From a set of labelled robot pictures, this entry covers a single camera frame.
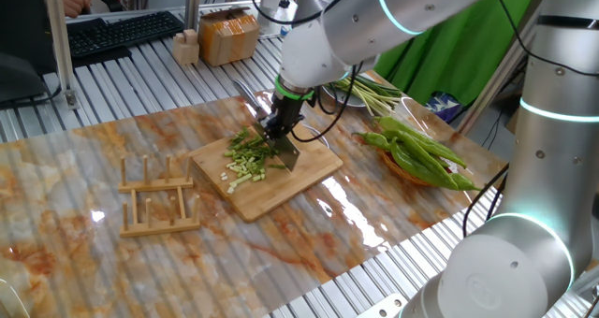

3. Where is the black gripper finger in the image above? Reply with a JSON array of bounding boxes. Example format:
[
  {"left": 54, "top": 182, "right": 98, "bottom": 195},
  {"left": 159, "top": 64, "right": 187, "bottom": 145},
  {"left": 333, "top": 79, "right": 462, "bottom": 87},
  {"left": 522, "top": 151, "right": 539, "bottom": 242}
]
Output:
[
  {"left": 259, "top": 113, "right": 282, "bottom": 142},
  {"left": 278, "top": 120, "right": 303, "bottom": 141}
]

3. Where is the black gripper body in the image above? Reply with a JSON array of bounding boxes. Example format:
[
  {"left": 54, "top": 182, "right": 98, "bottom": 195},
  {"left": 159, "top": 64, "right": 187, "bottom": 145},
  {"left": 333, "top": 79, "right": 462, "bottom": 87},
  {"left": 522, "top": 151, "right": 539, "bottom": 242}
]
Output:
[{"left": 270, "top": 94, "right": 310, "bottom": 128}]

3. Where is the steel cleaver knife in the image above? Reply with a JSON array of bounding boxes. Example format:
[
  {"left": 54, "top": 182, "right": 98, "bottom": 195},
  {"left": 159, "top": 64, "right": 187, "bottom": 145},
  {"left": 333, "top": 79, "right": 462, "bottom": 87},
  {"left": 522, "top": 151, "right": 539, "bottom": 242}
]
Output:
[{"left": 232, "top": 78, "right": 302, "bottom": 173}]

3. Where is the bamboo cutting board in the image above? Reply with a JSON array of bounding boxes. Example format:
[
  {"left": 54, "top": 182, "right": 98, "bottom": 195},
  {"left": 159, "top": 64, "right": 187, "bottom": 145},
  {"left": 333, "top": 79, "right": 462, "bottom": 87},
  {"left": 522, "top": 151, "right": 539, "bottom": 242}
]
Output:
[{"left": 188, "top": 116, "right": 344, "bottom": 224}]

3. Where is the bunch of green garlic stalks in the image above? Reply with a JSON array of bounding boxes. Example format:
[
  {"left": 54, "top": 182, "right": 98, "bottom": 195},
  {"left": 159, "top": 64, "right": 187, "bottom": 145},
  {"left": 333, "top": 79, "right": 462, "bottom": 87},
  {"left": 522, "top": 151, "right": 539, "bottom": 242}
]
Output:
[{"left": 332, "top": 74, "right": 403, "bottom": 118}]

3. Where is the person's bare hand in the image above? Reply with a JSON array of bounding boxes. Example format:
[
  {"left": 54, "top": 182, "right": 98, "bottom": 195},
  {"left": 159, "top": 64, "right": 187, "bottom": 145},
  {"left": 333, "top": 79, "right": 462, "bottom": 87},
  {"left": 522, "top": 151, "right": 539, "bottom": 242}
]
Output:
[{"left": 60, "top": 0, "right": 93, "bottom": 19}]

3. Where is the clear glass dish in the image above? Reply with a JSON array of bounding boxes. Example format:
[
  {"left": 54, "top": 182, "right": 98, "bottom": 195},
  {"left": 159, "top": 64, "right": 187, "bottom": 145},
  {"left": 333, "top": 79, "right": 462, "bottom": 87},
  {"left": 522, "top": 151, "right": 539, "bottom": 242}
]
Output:
[{"left": 303, "top": 121, "right": 331, "bottom": 152}]

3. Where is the grey round plate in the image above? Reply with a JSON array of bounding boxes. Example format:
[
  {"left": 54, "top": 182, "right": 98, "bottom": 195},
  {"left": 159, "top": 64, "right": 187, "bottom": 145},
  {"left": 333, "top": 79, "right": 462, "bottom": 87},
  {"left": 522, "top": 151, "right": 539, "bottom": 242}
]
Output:
[{"left": 322, "top": 86, "right": 371, "bottom": 108}]

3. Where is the long green chili pepper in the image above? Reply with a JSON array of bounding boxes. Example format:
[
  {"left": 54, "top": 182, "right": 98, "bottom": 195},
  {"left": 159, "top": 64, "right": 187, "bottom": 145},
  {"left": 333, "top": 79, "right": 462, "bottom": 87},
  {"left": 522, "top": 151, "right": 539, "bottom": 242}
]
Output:
[
  {"left": 373, "top": 115, "right": 468, "bottom": 169},
  {"left": 383, "top": 129, "right": 460, "bottom": 192},
  {"left": 448, "top": 171, "right": 483, "bottom": 193},
  {"left": 351, "top": 130, "right": 393, "bottom": 152},
  {"left": 387, "top": 137, "right": 453, "bottom": 189}
]

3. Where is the taped cardboard box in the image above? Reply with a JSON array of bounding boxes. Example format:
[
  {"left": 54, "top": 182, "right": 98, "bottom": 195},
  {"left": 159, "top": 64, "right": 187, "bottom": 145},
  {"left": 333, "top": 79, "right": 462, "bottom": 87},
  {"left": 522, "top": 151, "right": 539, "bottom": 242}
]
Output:
[{"left": 197, "top": 7, "right": 261, "bottom": 67}]

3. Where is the woven wicker basket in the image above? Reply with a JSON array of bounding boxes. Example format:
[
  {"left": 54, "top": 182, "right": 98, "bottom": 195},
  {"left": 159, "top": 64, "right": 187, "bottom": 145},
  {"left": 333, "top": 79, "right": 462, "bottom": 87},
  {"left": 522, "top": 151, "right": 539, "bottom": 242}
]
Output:
[{"left": 376, "top": 147, "right": 454, "bottom": 188}]

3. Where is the white cylindrical object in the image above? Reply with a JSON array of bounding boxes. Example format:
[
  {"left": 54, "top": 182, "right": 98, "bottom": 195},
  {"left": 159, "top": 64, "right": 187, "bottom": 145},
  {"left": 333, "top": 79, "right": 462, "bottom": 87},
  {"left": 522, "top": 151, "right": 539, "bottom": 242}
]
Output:
[{"left": 256, "top": 0, "right": 289, "bottom": 35}]

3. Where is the wooden block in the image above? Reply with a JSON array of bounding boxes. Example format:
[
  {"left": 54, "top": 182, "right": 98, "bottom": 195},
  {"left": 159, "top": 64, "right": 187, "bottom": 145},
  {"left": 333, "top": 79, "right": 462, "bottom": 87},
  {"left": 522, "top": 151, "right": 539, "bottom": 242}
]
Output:
[{"left": 171, "top": 28, "right": 201, "bottom": 66}]

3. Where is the wooden peg rack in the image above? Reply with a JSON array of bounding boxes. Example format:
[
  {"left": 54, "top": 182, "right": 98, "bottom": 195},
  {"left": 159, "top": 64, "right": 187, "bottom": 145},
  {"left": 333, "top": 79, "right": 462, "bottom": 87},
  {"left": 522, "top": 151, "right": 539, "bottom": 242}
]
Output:
[{"left": 116, "top": 154, "right": 202, "bottom": 239}]

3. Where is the blue patterned bag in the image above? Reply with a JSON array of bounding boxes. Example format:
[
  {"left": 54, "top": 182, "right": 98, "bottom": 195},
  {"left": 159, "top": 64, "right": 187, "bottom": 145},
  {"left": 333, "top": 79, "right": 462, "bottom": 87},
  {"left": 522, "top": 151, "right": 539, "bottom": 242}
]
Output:
[{"left": 423, "top": 92, "right": 462, "bottom": 123}]

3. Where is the green cloth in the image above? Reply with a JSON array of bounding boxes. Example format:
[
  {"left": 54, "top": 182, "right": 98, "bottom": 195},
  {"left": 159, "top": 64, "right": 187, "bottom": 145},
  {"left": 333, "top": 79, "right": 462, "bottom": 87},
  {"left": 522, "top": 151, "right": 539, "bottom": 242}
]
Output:
[{"left": 373, "top": 0, "right": 540, "bottom": 107}]

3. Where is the black computer keyboard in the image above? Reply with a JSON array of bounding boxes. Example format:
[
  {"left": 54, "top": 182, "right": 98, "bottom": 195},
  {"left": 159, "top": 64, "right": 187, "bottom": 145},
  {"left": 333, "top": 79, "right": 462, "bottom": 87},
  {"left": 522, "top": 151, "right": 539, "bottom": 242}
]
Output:
[{"left": 67, "top": 10, "right": 186, "bottom": 60}]

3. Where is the white metal mounting plate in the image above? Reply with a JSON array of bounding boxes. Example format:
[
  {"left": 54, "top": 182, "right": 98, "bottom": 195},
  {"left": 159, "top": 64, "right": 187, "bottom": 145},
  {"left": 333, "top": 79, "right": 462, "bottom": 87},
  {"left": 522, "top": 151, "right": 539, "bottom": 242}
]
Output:
[{"left": 355, "top": 292, "right": 409, "bottom": 318}]

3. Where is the open brown cardboard box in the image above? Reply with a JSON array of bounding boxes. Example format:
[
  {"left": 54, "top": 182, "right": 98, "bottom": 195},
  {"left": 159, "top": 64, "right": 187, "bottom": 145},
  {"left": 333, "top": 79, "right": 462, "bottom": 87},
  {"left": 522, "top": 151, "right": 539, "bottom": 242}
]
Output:
[{"left": 504, "top": 106, "right": 523, "bottom": 141}]

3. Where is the marble pattern table mat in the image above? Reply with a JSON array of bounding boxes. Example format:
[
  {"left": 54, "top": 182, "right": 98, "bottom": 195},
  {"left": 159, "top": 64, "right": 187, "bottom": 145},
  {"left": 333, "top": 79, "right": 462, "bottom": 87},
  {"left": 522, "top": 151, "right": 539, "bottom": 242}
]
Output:
[{"left": 0, "top": 67, "right": 511, "bottom": 318}]

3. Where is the black computer monitor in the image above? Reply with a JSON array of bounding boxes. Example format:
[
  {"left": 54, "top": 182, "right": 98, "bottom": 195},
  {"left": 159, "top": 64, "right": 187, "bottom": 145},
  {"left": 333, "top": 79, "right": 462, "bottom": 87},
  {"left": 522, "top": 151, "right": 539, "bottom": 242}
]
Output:
[{"left": 0, "top": 0, "right": 60, "bottom": 107}]

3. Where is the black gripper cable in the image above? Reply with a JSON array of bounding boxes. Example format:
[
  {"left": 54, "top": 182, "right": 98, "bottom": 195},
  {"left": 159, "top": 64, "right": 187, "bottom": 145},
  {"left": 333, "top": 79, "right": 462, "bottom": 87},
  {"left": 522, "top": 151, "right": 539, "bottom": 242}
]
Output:
[{"left": 289, "top": 63, "right": 365, "bottom": 144}]

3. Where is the aluminium frame post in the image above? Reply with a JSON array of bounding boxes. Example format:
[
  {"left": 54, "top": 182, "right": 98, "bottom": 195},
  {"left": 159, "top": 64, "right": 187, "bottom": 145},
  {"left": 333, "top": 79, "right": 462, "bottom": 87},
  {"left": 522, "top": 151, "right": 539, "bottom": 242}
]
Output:
[
  {"left": 40, "top": 0, "right": 80, "bottom": 109},
  {"left": 456, "top": 8, "right": 543, "bottom": 137},
  {"left": 184, "top": 0, "right": 202, "bottom": 32}
]

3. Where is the black cable bundle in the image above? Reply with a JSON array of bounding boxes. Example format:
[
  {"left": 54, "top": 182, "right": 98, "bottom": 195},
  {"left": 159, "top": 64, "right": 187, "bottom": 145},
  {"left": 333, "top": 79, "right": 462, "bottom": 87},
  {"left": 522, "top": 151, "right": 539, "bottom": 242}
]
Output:
[{"left": 461, "top": 163, "right": 510, "bottom": 239}]

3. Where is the black monitor cable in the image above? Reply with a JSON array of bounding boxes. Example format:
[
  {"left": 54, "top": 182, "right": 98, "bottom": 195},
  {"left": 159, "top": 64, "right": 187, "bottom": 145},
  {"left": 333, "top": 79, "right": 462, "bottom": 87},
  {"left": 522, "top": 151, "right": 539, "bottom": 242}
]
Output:
[{"left": 0, "top": 84, "right": 65, "bottom": 109}]

